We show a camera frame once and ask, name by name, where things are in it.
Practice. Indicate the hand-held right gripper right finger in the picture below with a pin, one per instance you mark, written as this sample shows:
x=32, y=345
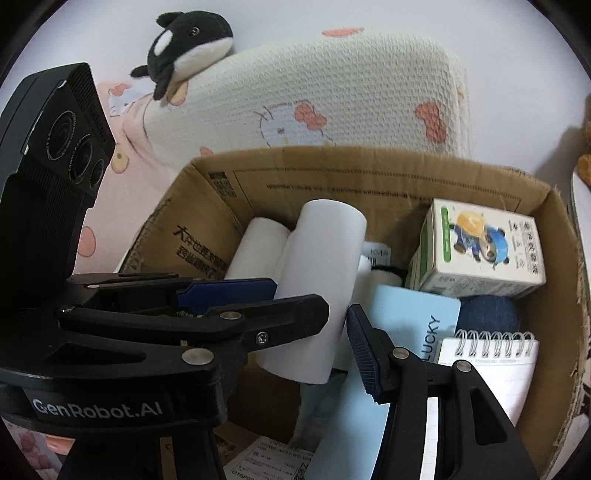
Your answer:
x=364, y=355

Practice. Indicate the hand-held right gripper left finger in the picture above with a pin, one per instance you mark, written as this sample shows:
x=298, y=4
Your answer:
x=184, y=454

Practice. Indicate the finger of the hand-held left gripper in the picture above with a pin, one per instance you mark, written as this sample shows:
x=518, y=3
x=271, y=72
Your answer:
x=221, y=290
x=277, y=318

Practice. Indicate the white paper roll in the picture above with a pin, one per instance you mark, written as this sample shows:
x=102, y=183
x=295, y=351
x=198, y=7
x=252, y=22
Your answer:
x=318, y=258
x=258, y=249

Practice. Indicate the brown cardboard box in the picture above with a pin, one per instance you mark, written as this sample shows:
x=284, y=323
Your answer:
x=221, y=203

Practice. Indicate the light blue notebook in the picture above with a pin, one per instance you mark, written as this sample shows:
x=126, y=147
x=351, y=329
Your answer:
x=415, y=309

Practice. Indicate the white package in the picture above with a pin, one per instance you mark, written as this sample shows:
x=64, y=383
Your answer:
x=378, y=284

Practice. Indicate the pink waffle blanket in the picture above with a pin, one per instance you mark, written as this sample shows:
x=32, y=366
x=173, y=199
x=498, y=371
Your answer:
x=129, y=184

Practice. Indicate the white printed paper slip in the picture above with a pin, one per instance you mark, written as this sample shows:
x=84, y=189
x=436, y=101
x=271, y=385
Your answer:
x=268, y=461

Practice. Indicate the dark blue fabric ball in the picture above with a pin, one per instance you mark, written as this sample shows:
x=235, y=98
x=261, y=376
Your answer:
x=489, y=314

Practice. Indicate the white spiral notepad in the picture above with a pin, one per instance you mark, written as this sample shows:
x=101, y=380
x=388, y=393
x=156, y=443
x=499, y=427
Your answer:
x=498, y=374

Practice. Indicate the white green panda-print carton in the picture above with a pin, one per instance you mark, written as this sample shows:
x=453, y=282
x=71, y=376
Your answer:
x=480, y=244

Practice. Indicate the black white orca plush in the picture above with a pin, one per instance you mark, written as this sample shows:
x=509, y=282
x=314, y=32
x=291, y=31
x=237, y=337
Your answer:
x=194, y=46

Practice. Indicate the Hello Kitty patterned blanket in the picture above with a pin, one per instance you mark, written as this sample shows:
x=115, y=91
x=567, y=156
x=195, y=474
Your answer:
x=323, y=92

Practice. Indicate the white round table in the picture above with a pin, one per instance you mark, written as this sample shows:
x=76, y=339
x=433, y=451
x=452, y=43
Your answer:
x=582, y=203

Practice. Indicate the brown teddy bear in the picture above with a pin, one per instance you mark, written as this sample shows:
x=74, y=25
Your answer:
x=585, y=166

